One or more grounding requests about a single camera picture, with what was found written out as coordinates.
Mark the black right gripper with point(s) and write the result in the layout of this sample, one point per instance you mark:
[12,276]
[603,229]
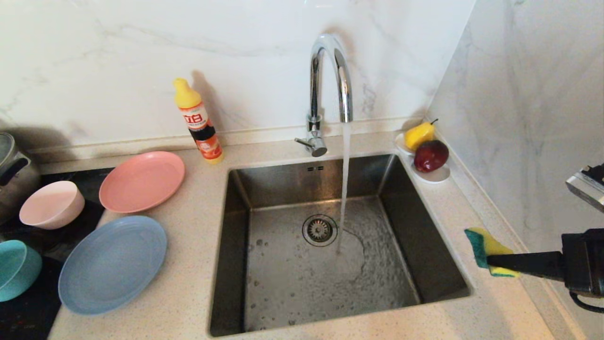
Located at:
[585,262]

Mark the yellow sponge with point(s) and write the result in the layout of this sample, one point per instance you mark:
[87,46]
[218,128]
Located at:
[481,245]

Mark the chrome gooseneck faucet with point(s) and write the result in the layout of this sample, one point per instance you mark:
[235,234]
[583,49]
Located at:
[315,85]

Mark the yellow-capped orange dish soap bottle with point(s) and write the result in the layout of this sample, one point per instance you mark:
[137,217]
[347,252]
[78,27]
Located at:
[198,120]

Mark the salmon pink plate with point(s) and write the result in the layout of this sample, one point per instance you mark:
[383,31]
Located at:
[141,184]

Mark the blue plate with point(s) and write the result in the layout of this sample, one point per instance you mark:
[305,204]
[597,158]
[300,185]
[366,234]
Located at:
[113,264]

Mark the light pink bowl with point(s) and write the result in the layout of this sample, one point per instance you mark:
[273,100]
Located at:
[52,205]

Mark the teal bowl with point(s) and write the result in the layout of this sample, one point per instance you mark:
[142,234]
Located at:
[16,269]

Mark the stainless steel sink basin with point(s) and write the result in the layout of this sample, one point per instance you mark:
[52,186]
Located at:
[292,293]

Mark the small white dish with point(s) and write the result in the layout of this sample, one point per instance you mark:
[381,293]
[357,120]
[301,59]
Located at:
[438,177]
[399,144]

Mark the dark red apple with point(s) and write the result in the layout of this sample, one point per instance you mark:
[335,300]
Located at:
[430,156]

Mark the yellow pear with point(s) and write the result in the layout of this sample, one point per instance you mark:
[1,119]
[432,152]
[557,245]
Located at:
[417,136]

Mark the round metal drain strainer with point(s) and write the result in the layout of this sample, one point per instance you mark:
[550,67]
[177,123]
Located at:
[319,230]

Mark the black induction cooktop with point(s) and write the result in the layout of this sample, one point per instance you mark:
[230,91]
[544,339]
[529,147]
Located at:
[61,241]

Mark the steel cooking pot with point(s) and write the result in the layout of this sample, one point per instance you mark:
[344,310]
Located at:
[14,184]

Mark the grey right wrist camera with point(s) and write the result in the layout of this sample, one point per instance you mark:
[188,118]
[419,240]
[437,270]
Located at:
[587,189]

